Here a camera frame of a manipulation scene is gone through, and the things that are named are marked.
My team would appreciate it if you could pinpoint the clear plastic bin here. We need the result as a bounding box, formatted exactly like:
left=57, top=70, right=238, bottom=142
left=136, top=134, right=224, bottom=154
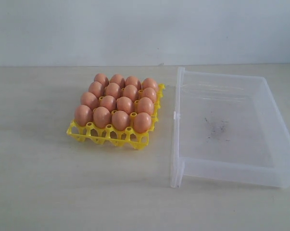
left=170, top=67, right=290, bottom=188

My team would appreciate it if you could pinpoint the yellow plastic egg tray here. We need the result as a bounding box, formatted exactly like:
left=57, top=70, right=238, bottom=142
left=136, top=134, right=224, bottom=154
left=66, top=83, right=165, bottom=150

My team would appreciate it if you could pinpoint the brown egg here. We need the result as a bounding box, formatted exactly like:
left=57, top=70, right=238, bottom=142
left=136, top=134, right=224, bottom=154
left=80, top=91, right=99, bottom=111
left=100, top=95, right=116, bottom=113
left=110, top=74, right=125, bottom=89
left=137, top=97, right=154, bottom=115
left=125, top=76, right=142, bottom=90
left=74, top=105, right=93, bottom=126
left=88, top=81, right=104, bottom=98
left=133, top=112, right=151, bottom=133
left=122, top=85, right=138, bottom=102
left=94, top=73, right=109, bottom=87
left=112, top=111, right=130, bottom=131
left=105, top=82, right=121, bottom=99
left=142, top=78, right=159, bottom=92
left=116, top=96, right=134, bottom=115
left=141, top=87, right=157, bottom=103
left=93, top=106, right=112, bottom=128

